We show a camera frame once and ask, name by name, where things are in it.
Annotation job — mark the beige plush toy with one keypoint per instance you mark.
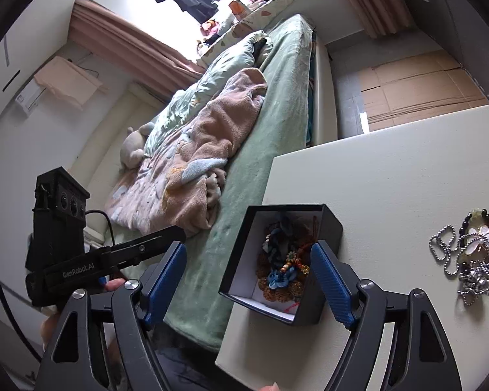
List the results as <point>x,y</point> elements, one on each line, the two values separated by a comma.
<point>132,152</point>

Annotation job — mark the pink curtain left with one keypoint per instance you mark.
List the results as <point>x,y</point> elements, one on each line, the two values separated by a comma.
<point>151,62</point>

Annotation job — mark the black square jewelry box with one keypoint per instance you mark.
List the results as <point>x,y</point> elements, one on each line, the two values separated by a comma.
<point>269,270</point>

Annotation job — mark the flattened cardboard on floor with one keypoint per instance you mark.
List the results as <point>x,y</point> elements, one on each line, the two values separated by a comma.
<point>415,88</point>

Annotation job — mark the right human hand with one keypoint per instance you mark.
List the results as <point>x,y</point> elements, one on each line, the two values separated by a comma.
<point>273,387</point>

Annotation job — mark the window sill floral cushion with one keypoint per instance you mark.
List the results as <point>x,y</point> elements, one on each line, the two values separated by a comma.
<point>256,20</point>

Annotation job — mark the cream padded headboard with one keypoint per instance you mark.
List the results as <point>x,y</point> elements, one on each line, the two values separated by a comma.
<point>98,166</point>

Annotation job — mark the pink fleece blanket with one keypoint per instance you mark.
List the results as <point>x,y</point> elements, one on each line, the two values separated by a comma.
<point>181,184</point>

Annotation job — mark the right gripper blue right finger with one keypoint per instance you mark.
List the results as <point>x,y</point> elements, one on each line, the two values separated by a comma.
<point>332,286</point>

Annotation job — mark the left human hand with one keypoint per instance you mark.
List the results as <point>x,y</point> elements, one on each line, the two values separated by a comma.
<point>49,325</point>

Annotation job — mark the green bed sheet mattress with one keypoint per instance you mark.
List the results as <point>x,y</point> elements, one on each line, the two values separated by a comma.
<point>198,311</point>

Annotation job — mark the light green floral quilt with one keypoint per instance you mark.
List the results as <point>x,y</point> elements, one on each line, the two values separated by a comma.
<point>251,51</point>

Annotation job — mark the covered wall air conditioner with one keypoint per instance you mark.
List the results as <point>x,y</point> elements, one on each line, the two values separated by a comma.
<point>64,80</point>

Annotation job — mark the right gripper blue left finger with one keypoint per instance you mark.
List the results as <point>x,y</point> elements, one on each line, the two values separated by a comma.
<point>161,284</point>

